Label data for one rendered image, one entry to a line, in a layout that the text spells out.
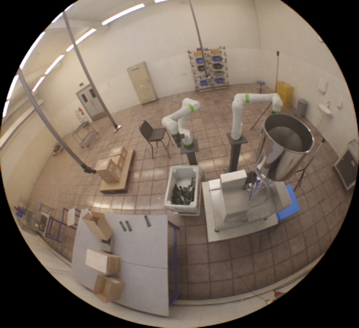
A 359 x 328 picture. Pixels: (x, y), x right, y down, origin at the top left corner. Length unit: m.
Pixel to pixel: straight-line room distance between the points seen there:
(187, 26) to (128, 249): 6.58
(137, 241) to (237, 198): 1.22
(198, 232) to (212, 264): 0.61
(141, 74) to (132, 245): 5.61
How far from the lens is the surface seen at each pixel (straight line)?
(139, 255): 1.64
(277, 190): 1.01
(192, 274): 2.24
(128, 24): 6.35
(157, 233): 1.55
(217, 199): 1.22
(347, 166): 3.69
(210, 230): 1.43
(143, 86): 5.92
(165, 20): 6.04
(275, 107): 1.39
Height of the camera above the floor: 2.17
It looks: 44 degrees down
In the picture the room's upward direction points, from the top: 19 degrees counter-clockwise
